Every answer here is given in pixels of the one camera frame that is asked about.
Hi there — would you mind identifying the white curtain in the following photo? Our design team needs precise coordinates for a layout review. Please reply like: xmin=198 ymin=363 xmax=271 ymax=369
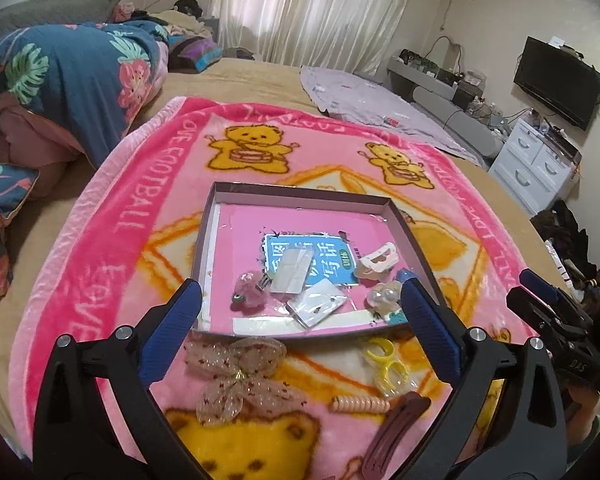
xmin=215 ymin=0 xmax=423 ymax=68

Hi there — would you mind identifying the dark red hair clip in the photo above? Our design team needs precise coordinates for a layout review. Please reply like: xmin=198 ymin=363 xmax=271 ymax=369
xmin=362 ymin=392 xmax=433 ymax=480

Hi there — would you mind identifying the pink bear printed blanket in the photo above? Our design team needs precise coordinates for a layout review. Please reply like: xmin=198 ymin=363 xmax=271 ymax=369
xmin=7 ymin=96 xmax=546 ymax=480

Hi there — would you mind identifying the white hair claw clip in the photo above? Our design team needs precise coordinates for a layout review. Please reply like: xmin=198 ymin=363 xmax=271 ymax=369
xmin=355 ymin=241 xmax=398 ymax=278

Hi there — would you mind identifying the dark clothes pile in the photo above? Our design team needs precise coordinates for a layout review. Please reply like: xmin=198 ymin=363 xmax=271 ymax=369
xmin=530 ymin=200 xmax=600 ymax=311

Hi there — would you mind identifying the white drawer cabinet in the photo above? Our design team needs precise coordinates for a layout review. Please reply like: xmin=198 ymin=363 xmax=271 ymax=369
xmin=487 ymin=119 xmax=581 ymax=216

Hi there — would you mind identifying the grey headboard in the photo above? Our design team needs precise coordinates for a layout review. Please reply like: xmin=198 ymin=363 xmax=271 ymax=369
xmin=0 ymin=0 xmax=123 ymax=46

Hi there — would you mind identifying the mixed clothes pile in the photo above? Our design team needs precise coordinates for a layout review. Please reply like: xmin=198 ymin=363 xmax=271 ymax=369
xmin=112 ymin=0 xmax=221 ymax=41

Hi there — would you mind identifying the lilac bed sheet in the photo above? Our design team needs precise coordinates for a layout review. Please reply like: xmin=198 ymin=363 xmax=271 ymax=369
xmin=300 ymin=65 xmax=483 ymax=166

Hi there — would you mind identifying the person's right hand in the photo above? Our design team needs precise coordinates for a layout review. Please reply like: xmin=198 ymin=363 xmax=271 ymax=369
xmin=567 ymin=385 xmax=600 ymax=443

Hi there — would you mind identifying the yellow hair clip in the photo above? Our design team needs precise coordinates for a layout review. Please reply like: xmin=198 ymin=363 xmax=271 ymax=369
xmin=362 ymin=337 xmax=411 ymax=401

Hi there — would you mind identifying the blue floral quilt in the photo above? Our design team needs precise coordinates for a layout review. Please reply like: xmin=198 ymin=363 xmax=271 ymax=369
xmin=0 ymin=22 xmax=171 ymax=301

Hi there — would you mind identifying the grey shelf unit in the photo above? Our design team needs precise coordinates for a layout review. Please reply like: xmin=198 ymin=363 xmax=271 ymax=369
xmin=386 ymin=50 xmax=506 ymax=158

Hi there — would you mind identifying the pink fuzzy hair clip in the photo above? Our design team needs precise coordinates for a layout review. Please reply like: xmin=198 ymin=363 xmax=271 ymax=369
xmin=229 ymin=271 xmax=273 ymax=316

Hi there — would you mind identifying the black television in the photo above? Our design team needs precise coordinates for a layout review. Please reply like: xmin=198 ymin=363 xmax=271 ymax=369
xmin=512 ymin=36 xmax=600 ymax=132

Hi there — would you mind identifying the peach spiral hair tie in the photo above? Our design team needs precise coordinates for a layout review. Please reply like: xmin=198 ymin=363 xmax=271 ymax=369
xmin=330 ymin=395 xmax=391 ymax=413

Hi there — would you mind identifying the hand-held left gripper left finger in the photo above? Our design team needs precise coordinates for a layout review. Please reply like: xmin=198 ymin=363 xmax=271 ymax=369
xmin=32 ymin=280 xmax=206 ymax=480

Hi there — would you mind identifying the clear bag with white card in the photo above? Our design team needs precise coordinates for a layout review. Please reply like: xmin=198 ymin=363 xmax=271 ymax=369
xmin=270 ymin=249 xmax=315 ymax=295

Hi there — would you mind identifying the clear hair claw clip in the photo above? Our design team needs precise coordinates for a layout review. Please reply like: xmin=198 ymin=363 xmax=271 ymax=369
xmin=365 ymin=282 xmax=403 ymax=318

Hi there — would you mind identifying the purple pillow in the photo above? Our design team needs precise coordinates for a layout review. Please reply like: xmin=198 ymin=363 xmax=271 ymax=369
xmin=167 ymin=37 xmax=223 ymax=71

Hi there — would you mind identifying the sheer dotted bow hair clip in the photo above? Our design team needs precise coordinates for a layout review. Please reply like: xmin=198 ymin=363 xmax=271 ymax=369
xmin=185 ymin=337 xmax=308 ymax=427

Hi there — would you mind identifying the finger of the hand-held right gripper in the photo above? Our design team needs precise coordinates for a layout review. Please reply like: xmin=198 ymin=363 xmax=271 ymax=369
xmin=506 ymin=286 xmax=581 ymax=346
xmin=519 ymin=268 xmax=588 ymax=321

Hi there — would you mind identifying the shallow cardboard box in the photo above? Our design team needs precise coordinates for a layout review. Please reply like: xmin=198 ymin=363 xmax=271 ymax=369
xmin=190 ymin=181 xmax=448 ymax=342

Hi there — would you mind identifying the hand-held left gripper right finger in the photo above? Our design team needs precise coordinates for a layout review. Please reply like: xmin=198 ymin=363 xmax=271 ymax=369
xmin=395 ymin=279 xmax=568 ymax=480

